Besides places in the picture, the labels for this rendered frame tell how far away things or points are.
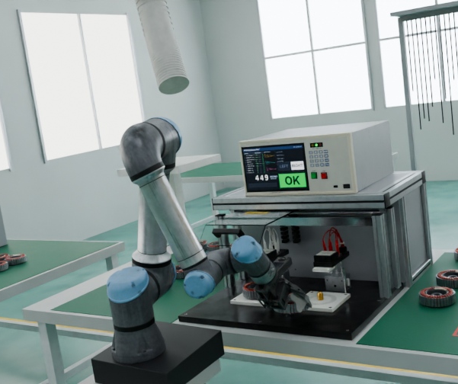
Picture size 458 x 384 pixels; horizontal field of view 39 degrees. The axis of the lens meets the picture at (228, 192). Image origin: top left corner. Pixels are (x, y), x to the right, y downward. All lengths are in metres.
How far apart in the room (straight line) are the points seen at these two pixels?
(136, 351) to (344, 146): 0.95
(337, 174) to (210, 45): 7.89
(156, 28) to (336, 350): 2.06
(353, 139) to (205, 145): 7.62
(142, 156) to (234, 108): 8.19
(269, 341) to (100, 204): 6.14
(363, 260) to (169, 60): 1.52
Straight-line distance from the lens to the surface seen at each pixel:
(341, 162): 2.22
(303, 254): 2.51
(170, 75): 3.32
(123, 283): 1.80
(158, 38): 3.44
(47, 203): 7.51
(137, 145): 1.70
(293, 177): 2.31
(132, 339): 1.85
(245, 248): 1.78
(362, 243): 2.40
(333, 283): 2.34
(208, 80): 10.01
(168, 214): 1.70
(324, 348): 1.99
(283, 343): 2.05
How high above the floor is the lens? 1.52
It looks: 9 degrees down
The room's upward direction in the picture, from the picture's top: 8 degrees counter-clockwise
